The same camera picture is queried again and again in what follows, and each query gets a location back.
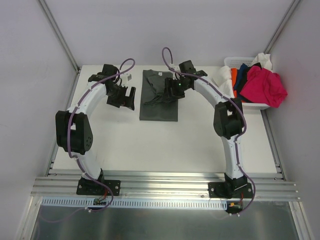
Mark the pink t shirt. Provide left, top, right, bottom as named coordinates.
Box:
left=255, top=68, right=288, bottom=108

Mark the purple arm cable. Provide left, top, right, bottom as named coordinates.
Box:
left=39, top=58, right=137, bottom=223
left=161, top=46, right=256, bottom=218

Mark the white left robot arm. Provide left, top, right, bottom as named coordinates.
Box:
left=55, top=64, right=136, bottom=194

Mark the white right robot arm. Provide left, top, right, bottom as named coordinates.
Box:
left=164, top=60, right=248, bottom=199

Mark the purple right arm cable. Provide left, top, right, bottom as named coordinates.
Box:
left=161, top=46, right=256, bottom=218

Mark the white slotted cable duct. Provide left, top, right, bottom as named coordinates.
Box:
left=41, top=197, right=227, bottom=211

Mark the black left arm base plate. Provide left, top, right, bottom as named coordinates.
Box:
left=76, top=178, right=121, bottom=196

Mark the white plastic laundry basket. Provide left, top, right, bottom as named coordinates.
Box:
left=223, top=56, right=269, bottom=111

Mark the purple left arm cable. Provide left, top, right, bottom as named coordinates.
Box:
left=39, top=58, right=137, bottom=223

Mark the dark grey t shirt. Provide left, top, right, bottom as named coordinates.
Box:
left=139, top=69, right=178, bottom=122

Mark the aluminium mounting rail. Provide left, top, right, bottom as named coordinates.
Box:
left=31, top=169, right=302, bottom=202

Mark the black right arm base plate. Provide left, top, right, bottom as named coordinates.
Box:
left=208, top=182, right=254, bottom=199

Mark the white t shirt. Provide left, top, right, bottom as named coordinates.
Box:
left=251, top=52, right=273, bottom=72

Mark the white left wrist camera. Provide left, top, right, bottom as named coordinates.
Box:
left=120, top=73, right=132, bottom=85

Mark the blue t shirt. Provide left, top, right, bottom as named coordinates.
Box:
left=233, top=63, right=249, bottom=90

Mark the white towel beside basket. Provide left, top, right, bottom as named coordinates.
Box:
left=212, top=65, right=235, bottom=98

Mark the orange t shirt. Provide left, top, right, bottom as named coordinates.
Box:
left=230, top=68, right=238, bottom=90

